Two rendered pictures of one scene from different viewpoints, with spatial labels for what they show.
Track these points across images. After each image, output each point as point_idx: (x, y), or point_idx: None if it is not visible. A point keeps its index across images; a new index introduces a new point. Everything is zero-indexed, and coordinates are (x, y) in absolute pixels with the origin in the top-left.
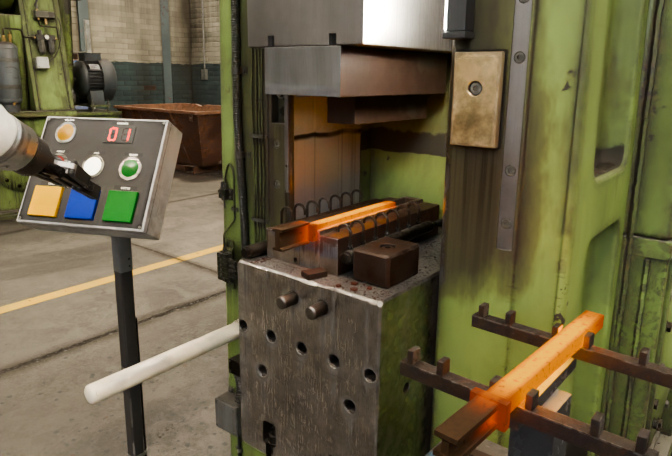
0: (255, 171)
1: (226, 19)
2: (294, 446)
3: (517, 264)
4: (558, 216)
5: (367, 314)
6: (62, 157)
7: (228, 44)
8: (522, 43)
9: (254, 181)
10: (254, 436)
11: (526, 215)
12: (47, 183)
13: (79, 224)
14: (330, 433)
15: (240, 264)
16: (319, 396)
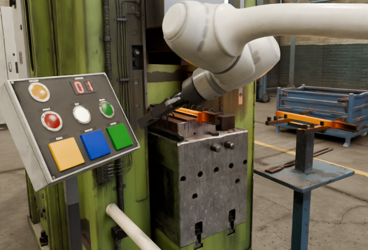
0: (123, 101)
1: (93, 4)
2: (212, 222)
3: (243, 108)
4: (252, 87)
5: (244, 137)
6: (53, 113)
7: (95, 21)
8: None
9: (122, 108)
10: (189, 237)
11: (244, 90)
12: (56, 139)
13: (103, 160)
14: (229, 200)
15: (181, 145)
16: (224, 187)
